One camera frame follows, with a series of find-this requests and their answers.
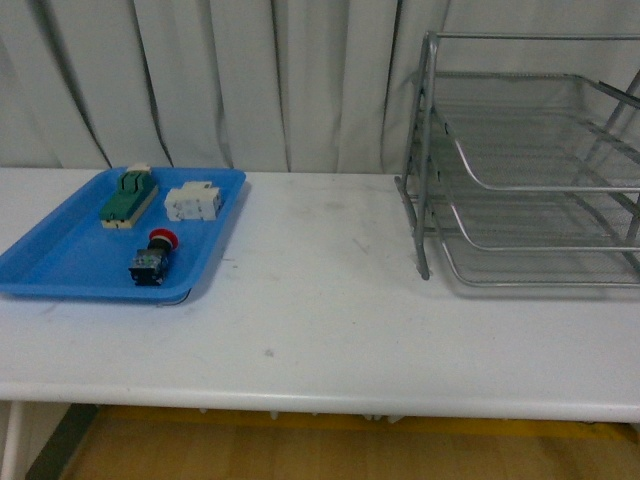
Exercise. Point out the green knife switch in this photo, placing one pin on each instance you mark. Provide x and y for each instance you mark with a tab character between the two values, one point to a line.
135	191

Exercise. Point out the silver metal rack frame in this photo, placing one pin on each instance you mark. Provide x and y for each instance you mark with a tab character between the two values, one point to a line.
416	184

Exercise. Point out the blue plastic tray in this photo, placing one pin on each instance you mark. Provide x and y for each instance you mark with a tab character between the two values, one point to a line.
70	255

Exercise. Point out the white table leg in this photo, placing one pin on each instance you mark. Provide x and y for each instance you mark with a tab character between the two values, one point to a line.
11	453

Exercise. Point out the white curtain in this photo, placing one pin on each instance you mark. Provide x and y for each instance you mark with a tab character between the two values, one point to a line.
293	86

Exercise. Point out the white circuit breaker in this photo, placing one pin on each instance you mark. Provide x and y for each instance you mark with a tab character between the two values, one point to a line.
195	200

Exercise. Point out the silver mesh tray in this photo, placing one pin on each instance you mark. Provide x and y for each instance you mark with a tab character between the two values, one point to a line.
547	132
477	267
536	221

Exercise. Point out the red emergency stop button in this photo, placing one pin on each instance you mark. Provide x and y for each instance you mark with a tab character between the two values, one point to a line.
150	265

